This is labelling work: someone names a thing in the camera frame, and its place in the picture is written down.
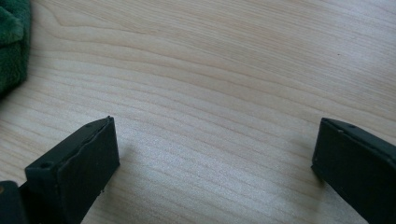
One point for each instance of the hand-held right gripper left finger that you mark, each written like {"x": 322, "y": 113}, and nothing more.
{"x": 74, "y": 174}

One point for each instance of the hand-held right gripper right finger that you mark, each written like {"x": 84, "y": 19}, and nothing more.
{"x": 358, "y": 165}

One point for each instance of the green plush cloth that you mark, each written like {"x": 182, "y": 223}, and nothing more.
{"x": 12, "y": 40}

